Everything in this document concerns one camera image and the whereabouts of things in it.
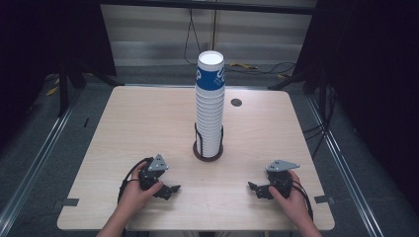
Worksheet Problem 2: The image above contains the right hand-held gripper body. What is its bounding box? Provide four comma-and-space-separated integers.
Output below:
264, 159, 301, 199

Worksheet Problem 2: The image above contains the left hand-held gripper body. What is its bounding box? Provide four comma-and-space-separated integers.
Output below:
137, 153, 170, 193

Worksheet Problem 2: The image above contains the black wire cup holder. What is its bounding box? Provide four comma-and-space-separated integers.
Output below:
192, 121, 225, 163

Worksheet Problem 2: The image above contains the stack of white paper cups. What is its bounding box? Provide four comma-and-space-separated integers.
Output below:
194, 49, 226, 158

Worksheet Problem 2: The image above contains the person's right hand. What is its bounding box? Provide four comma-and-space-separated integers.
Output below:
268, 170, 313, 228

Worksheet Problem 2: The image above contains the person's left hand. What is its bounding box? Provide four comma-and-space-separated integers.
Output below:
120, 163, 165, 215

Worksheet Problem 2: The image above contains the black metal stand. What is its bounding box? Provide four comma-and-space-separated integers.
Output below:
56, 63, 117, 118

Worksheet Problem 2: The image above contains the yellow floor marker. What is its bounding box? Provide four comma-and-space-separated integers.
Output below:
228, 61, 259, 70

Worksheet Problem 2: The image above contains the yellow floor tape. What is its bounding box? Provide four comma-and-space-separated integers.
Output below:
44, 76, 61, 97

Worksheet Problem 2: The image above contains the right hand-held gripper black cable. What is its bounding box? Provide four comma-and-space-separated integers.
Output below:
291, 180, 314, 221

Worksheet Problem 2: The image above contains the black cable bundle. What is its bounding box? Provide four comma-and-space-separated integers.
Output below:
301, 83, 338, 160

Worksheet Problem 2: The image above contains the black floor cable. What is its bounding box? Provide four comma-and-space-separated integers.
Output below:
226, 60, 297, 76

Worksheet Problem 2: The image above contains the hanging black wall cable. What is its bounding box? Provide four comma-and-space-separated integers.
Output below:
183, 7, 203, 66

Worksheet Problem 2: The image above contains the straight black wall cable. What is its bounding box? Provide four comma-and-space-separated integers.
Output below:
211, 9, 218, 51

